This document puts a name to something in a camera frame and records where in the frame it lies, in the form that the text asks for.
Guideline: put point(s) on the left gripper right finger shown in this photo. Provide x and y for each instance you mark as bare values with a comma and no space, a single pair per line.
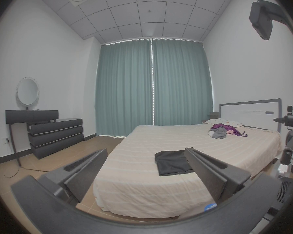
222,177

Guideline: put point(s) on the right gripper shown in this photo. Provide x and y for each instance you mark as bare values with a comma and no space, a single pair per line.
290,121

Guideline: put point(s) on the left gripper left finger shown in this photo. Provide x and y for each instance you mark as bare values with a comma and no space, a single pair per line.
75,177

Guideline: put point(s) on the black T-shirt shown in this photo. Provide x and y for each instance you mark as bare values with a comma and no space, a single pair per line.
173,163

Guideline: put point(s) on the bed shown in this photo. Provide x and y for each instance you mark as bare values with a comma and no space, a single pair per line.
141,179

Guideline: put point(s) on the black chest of drawers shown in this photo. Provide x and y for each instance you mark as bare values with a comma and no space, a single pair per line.
56,138

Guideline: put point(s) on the white garment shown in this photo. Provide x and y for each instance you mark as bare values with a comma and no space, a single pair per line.
210,133

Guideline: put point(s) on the pink garment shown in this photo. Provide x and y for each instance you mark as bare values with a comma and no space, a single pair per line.
231,131

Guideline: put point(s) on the purple satin garment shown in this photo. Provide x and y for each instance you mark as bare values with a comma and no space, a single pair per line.
221,126

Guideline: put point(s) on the white printed pillow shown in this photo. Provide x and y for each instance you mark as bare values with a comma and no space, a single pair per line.
224,122

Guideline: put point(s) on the grey bedside table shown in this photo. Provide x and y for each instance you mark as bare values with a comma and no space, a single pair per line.
213,114

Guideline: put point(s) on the black dressing table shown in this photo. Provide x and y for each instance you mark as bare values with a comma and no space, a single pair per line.
31,116

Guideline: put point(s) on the round white-framed mirror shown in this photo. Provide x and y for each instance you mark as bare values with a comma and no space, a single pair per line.
28,92

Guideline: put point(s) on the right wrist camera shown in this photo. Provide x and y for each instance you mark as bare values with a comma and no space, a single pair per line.
290,110

